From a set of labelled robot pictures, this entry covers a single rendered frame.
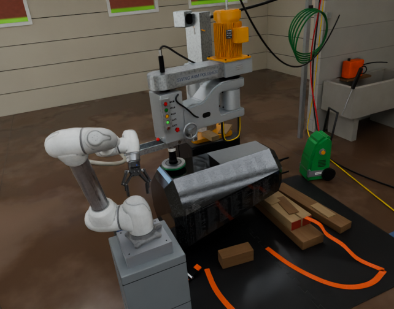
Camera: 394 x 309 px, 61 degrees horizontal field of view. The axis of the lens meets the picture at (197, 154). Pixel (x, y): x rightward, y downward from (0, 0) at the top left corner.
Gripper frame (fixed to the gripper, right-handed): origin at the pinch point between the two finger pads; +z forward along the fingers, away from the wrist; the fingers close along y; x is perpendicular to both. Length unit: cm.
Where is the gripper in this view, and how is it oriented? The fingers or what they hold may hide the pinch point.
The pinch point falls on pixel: (138, 193)
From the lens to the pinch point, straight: 218.0
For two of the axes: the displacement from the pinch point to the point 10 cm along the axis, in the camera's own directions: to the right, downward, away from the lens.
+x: 5.6, -1.9, -8.1
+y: -8.1, 0.6, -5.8
